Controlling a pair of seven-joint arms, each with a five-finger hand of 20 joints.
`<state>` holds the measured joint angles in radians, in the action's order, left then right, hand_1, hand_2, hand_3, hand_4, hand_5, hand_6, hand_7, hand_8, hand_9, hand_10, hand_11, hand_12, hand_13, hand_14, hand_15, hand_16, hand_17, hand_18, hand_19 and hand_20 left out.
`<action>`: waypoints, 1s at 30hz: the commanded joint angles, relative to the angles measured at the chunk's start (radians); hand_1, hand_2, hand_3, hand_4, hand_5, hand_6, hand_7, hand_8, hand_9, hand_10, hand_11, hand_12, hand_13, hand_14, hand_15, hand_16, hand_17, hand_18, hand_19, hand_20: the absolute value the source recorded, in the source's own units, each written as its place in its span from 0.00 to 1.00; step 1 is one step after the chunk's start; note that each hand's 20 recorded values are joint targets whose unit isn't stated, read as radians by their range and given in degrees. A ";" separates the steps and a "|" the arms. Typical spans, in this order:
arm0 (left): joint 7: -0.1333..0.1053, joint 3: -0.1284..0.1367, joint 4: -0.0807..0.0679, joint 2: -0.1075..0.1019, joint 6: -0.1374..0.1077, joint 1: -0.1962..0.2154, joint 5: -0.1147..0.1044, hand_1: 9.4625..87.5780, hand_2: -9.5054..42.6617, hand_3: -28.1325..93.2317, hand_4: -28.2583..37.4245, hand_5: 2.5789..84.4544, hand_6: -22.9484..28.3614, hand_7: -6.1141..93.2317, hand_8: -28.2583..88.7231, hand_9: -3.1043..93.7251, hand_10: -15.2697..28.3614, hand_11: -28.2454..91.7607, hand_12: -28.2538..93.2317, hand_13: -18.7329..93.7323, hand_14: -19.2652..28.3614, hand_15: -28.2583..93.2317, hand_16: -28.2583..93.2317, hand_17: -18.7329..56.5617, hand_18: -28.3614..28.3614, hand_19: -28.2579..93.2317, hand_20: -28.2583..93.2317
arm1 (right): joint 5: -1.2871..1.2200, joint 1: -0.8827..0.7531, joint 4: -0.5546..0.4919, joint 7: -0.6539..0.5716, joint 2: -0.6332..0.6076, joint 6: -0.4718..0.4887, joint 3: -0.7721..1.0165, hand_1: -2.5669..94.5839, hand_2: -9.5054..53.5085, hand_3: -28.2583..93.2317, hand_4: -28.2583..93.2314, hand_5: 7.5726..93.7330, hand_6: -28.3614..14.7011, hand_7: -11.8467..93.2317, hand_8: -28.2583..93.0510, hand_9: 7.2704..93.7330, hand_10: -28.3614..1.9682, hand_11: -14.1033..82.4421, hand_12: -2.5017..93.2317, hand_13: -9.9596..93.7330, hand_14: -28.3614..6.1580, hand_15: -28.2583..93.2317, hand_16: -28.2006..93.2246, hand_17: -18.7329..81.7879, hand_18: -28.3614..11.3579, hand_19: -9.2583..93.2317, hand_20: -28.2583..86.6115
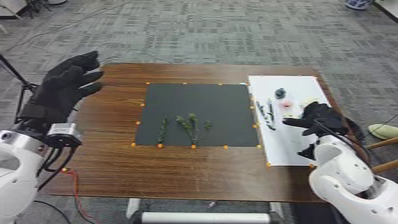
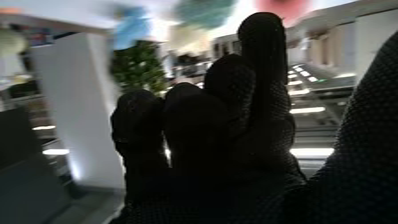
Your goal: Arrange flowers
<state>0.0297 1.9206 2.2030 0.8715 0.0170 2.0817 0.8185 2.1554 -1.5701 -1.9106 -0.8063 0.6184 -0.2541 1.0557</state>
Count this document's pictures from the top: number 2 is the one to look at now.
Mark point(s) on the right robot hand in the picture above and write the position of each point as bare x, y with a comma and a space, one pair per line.
261, 140

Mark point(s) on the green plant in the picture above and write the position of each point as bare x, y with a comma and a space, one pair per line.
140, 66

